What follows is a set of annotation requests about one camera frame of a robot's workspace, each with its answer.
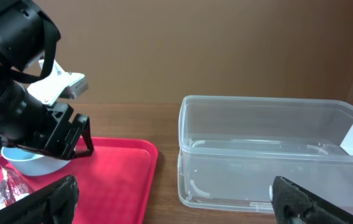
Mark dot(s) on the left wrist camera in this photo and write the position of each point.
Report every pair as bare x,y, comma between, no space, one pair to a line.
59,84

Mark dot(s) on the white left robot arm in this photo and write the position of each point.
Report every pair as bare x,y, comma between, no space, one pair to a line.
28,43

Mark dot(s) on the light blue bowl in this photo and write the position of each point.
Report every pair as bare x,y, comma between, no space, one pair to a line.
31,164

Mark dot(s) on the clear plastic bin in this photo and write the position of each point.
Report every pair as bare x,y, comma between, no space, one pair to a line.
232,148

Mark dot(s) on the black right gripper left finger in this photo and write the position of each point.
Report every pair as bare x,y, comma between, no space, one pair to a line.
54,203

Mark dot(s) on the red foil wrapper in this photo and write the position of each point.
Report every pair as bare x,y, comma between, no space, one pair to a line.
13,187

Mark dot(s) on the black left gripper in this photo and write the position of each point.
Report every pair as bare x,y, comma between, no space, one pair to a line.
49,131

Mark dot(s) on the red plastic tray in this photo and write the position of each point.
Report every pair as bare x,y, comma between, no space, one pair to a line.
114,182

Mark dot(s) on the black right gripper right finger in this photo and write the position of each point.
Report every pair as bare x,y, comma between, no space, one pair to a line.
292,203

